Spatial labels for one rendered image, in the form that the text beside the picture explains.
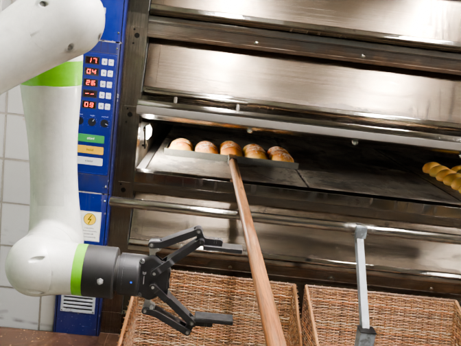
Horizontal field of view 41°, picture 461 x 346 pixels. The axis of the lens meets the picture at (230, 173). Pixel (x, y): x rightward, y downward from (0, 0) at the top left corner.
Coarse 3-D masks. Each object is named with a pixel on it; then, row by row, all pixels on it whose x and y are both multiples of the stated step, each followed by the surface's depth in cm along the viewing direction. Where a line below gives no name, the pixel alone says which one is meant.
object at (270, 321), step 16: (240, 176) 207; (240, 192) 182; (240, 208) 166; (256, 240) 137; (256, 256) 126; (256, 272) 118; (256, 288) 111; (272, 304) 103; (272, 320) 96; (272, 336) 91
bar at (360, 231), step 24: (216, 216) 173; (264, 216) 173; (288, 216) 174; (360, 240) 174; (432, 240) 176; (456, 240) 175; (360, 264) 169; (360, 288) 165; (360, 312) 162; (360, 336) 156
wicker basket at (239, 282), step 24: (192, 288) 211; (216, 288) 211; (240, 288) 212; (288, 288) 212; (192, 312) 211; (216, 312) 211; (240, 312) 211; (288, 312) 212; (120, 336) 178; (144, 336) 210; (168, 336) 210; (192, 336) 210; (216, 336) 210; (240, 336) 210; (288, 336) 211
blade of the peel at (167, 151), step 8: (168, 144) 267; (168, 152) 246; (176, 152) 246; (184, 152) 246; (192, 152) 246; (200, 152) 246; (216, 160) 247; (224, 160) 247; (240, 160) 248; (248, 160) 248; (256, 160) 248; (264, 160) 248; (272, 160) 248; (288, 168) 249; (296, 168) 249
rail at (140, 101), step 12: (180, 108) 190; (192, 108) 190; (204, 108) 190; (216, 108) 190; (276, 120) 191; (288, 120) 191; (300, 120) 191; (312, 120) 191; (384, 132) 192; (396, 132) 193; (408, 132) 193; (420, 132) 193
